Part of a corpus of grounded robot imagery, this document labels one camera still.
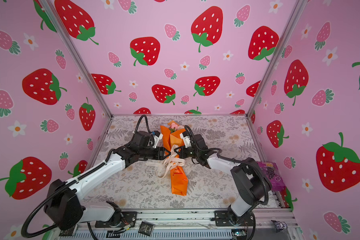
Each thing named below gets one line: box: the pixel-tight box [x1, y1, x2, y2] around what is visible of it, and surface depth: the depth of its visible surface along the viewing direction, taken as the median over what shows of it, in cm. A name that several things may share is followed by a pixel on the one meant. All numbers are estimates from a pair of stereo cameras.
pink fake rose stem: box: [169, 122, 178, 133], surface depth 106 cm
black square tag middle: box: [138, 221, 155, 237], surface depth 71 cm
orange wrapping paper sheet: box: [160, 120, 188, 196], surface depth 88 cm
